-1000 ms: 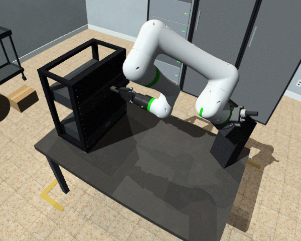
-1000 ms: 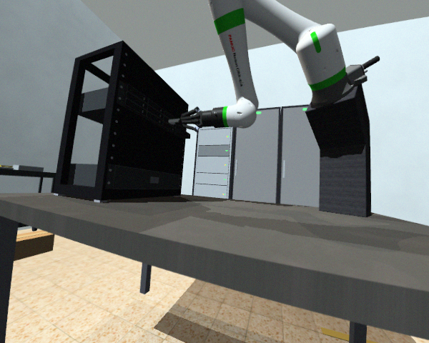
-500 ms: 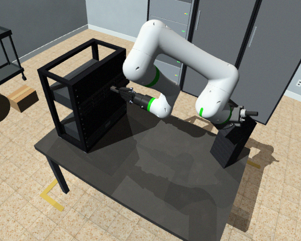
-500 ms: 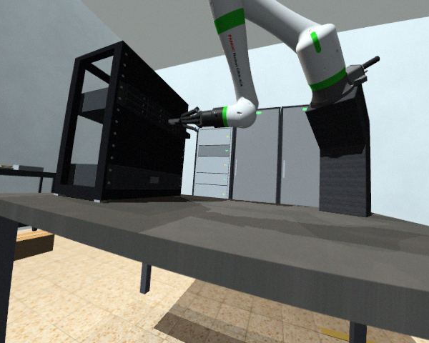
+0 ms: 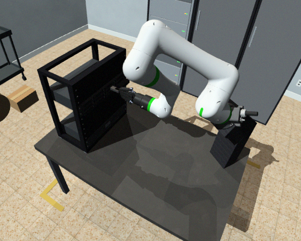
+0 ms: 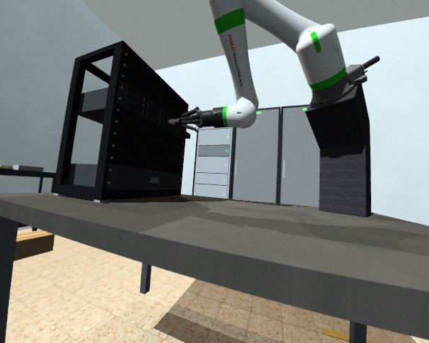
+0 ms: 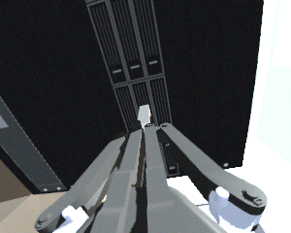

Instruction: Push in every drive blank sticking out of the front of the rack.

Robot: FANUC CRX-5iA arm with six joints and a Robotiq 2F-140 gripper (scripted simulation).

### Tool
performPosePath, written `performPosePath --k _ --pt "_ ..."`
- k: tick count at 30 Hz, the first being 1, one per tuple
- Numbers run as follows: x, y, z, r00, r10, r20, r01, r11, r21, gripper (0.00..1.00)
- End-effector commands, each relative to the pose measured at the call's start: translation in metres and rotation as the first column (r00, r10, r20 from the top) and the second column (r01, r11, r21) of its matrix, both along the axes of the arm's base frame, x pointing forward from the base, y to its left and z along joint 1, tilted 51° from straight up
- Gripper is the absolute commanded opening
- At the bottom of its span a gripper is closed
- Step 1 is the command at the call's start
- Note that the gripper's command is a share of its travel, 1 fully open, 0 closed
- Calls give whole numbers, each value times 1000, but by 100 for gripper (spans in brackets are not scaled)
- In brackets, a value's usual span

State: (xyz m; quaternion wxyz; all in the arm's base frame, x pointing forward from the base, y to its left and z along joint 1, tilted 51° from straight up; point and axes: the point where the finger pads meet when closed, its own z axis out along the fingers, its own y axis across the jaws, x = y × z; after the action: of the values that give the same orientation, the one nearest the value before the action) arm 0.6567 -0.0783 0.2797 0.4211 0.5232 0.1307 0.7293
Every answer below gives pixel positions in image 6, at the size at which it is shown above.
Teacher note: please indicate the black server rack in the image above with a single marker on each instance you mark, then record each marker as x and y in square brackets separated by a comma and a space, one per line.
[141, 154]

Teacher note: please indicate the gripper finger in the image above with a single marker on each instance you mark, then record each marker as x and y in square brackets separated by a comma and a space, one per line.
[188, 115]
[184, 122]

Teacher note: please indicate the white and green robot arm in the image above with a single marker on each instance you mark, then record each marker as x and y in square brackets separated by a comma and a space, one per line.
[319, 52]

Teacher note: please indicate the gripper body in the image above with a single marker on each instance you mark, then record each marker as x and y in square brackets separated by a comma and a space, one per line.
[205, 120]

